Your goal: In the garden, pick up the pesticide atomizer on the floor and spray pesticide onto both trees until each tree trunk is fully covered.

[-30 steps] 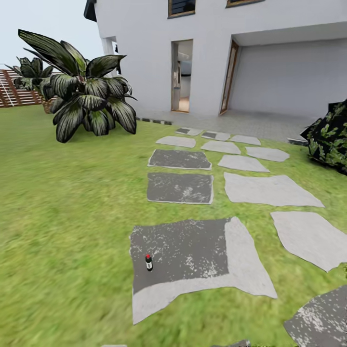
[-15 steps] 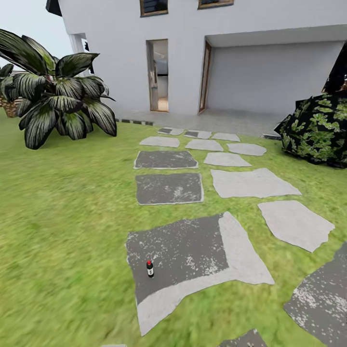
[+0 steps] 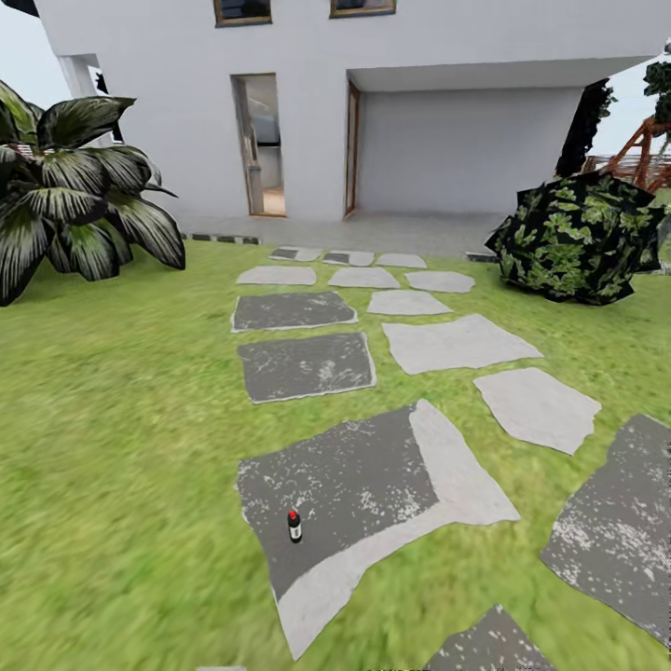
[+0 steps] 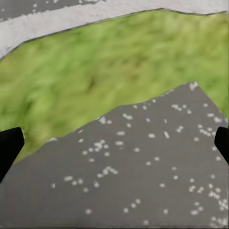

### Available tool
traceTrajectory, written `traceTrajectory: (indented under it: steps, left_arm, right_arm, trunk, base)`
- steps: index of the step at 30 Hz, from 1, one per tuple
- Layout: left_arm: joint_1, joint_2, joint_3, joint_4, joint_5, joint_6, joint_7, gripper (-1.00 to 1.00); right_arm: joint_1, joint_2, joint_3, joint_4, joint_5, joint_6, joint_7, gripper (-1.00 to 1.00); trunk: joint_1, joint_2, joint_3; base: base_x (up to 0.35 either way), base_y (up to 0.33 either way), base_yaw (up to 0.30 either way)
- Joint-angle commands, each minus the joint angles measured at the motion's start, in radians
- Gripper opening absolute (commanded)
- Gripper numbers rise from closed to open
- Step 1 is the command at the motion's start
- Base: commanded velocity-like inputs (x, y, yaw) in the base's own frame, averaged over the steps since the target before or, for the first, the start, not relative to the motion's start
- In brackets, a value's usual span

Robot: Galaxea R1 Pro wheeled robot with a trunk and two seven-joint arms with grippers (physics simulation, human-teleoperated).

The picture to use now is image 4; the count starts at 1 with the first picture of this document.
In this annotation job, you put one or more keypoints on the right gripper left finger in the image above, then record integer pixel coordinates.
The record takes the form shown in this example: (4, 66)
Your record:
(11, 143)

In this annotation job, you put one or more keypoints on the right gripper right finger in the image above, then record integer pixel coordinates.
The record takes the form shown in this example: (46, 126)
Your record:
(222, 142)

